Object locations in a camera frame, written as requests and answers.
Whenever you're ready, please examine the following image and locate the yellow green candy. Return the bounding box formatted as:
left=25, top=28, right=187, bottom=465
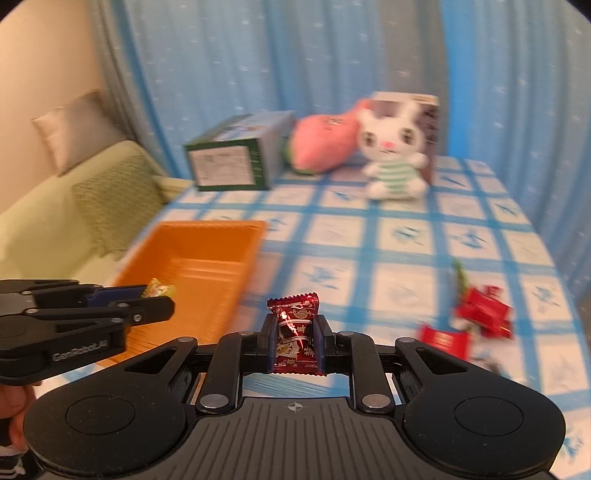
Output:
left=141, top=278, right=176, bottom=298

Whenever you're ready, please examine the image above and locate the dark red patterned candy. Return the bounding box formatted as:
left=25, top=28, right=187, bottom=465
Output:
left=267, top=292, right=324, bottom=375

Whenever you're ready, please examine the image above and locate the red double-happiness candy pack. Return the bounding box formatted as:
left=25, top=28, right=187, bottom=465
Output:
left=418, top=325, right=471, bottom=360

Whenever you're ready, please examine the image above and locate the large red candy pack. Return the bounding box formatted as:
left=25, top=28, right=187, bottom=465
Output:
left=456, top=285, right=513, bottom=339

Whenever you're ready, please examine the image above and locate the person's left hand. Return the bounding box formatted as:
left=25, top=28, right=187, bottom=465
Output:
left=0, top=385, right=36, bottom=452

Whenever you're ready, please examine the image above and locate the light green sofa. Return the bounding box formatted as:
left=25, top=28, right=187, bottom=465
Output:
left=1, top=140, right=193, bottom=283

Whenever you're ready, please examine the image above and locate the orange plastic basket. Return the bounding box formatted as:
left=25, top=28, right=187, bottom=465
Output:
left=99, top=220, right=266, bottom=367

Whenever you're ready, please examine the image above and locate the green zigzag cushion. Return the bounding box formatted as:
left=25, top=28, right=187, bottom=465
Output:
left=72, top=155, right=165, bottom=259

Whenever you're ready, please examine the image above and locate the green candy wrapper tip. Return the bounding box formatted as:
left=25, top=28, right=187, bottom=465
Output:
left=452, top=258, right=469, bottom=302

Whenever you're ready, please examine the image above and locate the blue checked tablecloth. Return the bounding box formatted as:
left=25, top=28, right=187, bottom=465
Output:
left=34, top=154, right=591, bottom=480

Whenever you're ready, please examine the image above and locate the beige grey cushion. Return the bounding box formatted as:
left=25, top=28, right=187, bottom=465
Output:
left=32, top=90, right=126, bottom=176

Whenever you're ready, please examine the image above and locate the green white carton box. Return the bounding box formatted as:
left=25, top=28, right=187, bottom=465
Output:
left=184, top=111, right=296, bottom=191

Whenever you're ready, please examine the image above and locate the pink peach plush toy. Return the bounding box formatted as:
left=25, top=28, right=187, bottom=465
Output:
left=286, top=98, right=373, bottom=175

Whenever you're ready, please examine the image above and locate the white bunny plush toy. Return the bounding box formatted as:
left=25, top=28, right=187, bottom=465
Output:
left=358, top=102, right=429, bottom=201

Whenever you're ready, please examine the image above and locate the grey brown upright box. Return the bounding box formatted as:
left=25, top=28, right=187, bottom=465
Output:
left=371, top=91, right=440, bottom=185

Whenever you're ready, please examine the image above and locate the blue star curtain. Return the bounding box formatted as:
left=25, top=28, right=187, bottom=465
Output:
left=89, top=1, right=590, bottom=300

